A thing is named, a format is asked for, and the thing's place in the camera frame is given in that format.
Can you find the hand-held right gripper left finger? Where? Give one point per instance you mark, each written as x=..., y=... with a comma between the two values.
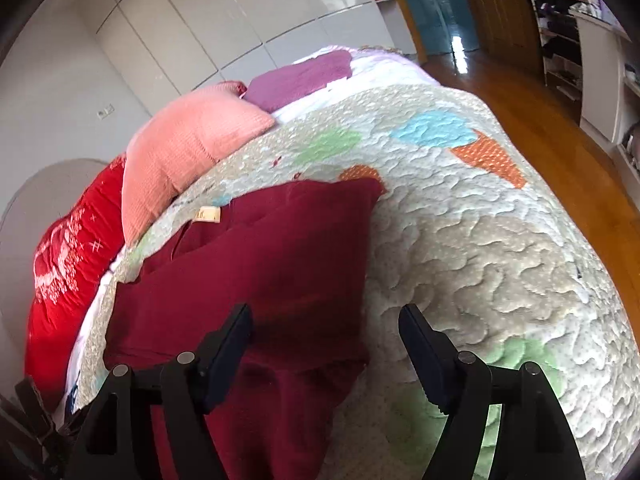
x=231, y=355

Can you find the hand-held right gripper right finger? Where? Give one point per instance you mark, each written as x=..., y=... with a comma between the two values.
x=424, y=355

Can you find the dark red garment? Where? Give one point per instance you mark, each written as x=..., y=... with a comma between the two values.
x=280, y=270

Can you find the patterned quilted bedspread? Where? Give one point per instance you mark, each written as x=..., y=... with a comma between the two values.
x=475, y=240

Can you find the red patterned pillow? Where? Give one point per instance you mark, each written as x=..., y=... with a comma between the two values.
x=70, y=270

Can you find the pink knitted pillow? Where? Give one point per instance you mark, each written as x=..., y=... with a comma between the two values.
x=185, y=150

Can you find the purple pillow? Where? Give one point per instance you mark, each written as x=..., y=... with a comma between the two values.
x=300, y=80

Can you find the white glossy wardrobe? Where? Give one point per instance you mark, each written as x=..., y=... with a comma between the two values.
x=240, y=25

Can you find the white open shelf unit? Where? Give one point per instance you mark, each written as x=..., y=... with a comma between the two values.
x=595, y=60

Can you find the wooden door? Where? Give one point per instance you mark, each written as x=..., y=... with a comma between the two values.
x=500, y=10

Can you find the white wall socket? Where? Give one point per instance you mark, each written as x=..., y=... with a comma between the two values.
x=105, y=111

